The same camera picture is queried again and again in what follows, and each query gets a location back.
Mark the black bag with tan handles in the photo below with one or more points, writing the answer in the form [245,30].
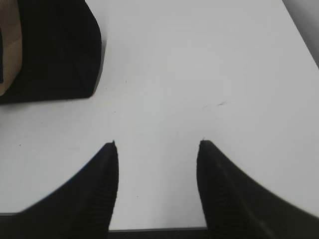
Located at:
[49,50]

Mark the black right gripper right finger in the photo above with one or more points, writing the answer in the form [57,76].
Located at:
[237,207]

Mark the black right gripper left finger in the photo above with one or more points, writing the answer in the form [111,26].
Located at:
[81,208]

